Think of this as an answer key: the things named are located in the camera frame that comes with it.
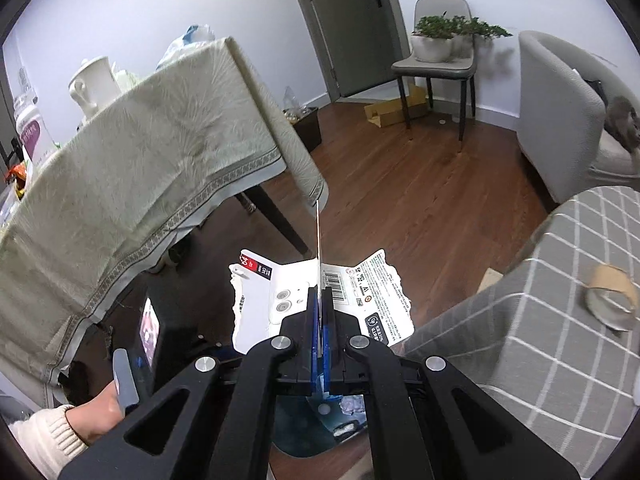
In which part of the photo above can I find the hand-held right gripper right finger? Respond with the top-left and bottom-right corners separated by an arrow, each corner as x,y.
321,285 -> 581,480

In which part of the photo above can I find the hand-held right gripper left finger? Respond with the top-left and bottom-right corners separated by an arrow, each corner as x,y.
59,285 -> 321,480

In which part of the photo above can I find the red white card packaging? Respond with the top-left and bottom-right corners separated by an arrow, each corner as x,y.
229,200 -> 416,356

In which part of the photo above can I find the dark trash bin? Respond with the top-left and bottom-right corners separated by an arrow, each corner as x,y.
270,390 -> 373,461

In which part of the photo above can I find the brown tape roll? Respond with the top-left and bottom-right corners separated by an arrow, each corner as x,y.
584,265 -> 640,333

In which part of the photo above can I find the person's left forearm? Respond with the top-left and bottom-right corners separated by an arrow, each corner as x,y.
9,404 -> 90,478

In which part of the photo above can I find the person's left hand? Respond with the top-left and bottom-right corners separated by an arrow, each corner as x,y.
65,385 -> 127,448

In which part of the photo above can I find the dark wooden table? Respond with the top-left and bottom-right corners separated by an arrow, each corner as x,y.
235,182 -> 313,256

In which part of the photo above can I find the side table beige cloth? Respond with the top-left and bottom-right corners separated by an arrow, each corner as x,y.
0,36 -> 329,401

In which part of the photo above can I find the round table checked grey cloth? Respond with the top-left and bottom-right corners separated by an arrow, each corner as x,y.
400,186 -> 640,466

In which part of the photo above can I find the small black bin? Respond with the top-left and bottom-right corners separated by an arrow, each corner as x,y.
282,106 -> 323,153

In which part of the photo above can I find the red snack bag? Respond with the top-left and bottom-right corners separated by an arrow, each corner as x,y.
2,162 -> 28,187

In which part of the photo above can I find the flat cardboard box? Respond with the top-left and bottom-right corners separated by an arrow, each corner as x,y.
364,85 -> 429,128

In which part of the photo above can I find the plastic bottle purple label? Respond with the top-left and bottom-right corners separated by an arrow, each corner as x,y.
12,67 -> 53,161

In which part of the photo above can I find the white kettle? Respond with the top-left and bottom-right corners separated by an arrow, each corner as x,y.
68,56 -> 123,116

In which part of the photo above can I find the white plastic bag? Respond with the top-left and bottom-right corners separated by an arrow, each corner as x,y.
157,24 -> 216,68

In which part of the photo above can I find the grey dining chair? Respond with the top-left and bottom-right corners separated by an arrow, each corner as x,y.
391,0 -> 476,153

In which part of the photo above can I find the grey armchair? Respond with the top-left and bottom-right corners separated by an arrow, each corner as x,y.
517,30 -> 640,203

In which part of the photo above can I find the grey door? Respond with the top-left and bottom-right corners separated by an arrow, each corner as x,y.
282,0 -> 411,106

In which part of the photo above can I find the grey cat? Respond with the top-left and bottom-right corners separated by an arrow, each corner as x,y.
602,96 -> 640,153

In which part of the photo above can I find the black handbag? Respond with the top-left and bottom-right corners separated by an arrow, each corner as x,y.
582,77 -> 608,106

